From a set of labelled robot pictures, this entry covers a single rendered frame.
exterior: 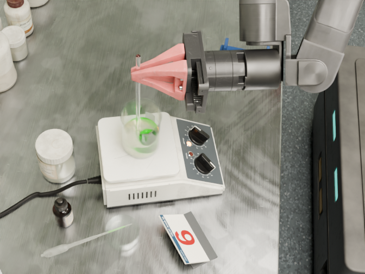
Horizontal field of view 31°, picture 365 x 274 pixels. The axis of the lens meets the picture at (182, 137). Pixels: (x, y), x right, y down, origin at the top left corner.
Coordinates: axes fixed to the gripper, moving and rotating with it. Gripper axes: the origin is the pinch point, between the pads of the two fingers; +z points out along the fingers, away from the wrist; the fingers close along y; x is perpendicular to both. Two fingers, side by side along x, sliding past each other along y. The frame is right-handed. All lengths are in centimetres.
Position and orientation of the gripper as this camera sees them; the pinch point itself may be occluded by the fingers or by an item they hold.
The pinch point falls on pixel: (137, 74)
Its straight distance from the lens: 89.9
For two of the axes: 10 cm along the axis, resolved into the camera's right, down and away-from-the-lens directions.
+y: 0.9, 8.4, -5.4
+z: -9.9, 0.5, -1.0
